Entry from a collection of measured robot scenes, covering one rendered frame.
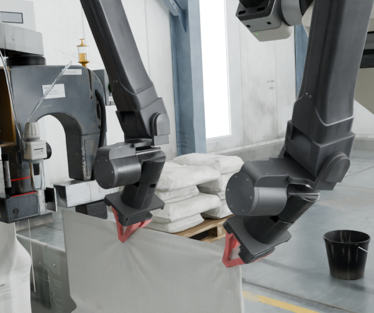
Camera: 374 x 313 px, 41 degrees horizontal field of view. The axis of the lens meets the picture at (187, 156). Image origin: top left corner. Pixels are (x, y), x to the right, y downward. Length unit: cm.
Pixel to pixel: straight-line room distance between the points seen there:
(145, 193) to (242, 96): 743
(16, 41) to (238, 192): 62
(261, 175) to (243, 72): 773
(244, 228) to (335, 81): 26
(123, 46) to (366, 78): 52
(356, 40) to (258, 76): 809
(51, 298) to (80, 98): 96
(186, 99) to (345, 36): 652
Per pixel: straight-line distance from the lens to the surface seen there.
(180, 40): 714
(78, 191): 122
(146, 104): 86
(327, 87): 61
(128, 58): 85
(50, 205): 121
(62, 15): 608
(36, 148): 109
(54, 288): 193
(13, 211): 113
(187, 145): 713
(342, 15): 57
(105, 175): 84
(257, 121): 863
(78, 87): 121
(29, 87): 114
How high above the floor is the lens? 128
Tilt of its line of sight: 8 degrees down
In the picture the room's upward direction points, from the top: 3 degrees counter-clockwise
